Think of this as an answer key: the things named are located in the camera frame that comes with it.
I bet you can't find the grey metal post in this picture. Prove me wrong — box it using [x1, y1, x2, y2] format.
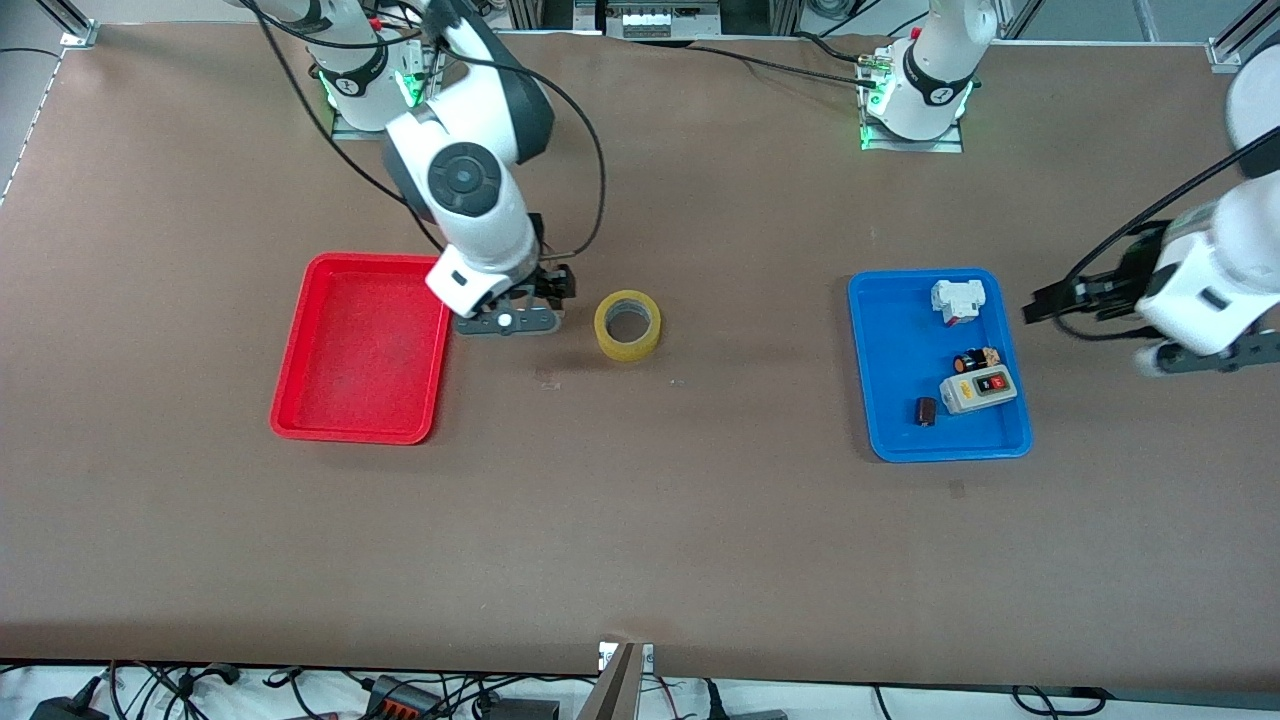
[575, 645, 642, 720]

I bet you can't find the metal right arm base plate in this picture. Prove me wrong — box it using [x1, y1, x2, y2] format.
[330, 32, 448, 142]

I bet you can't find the grey push button switch box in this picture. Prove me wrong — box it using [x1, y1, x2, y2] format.
[940, 367, 1019, 416]

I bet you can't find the black power adapter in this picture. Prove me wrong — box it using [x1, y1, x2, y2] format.
[30, 696, 111, 720]

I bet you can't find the black floor cable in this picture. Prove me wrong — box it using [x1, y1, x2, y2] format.
[1010, 684, 1113, 717]

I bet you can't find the white circuit breaker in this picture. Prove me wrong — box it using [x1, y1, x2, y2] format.
[931, 279, 987, 329]

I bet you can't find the yellow tape roll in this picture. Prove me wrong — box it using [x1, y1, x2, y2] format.
[594, 289, 663, 364]

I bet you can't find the grey socket strip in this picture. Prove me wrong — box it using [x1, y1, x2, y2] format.
[600, 0, 723, 41]

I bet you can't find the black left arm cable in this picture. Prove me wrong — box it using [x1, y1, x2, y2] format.
[1058, 125, 1280, 343]

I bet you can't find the small metal edge plate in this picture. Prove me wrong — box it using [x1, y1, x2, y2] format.
[598, 641, 656, 674]

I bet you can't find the black orange power strip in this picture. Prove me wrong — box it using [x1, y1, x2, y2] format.
[362, 675, 442, 720]

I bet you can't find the blue plastic tray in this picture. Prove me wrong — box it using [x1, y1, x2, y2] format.
[848, 268, 1034, 464]

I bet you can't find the black cable on table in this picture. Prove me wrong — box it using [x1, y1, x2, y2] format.
[688, 40, 883, 94]

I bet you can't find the red plastic tray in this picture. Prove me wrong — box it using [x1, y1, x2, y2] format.
[269, 252, 458, 446]

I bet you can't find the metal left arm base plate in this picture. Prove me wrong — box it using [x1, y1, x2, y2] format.
[858, 50, 967, 154]

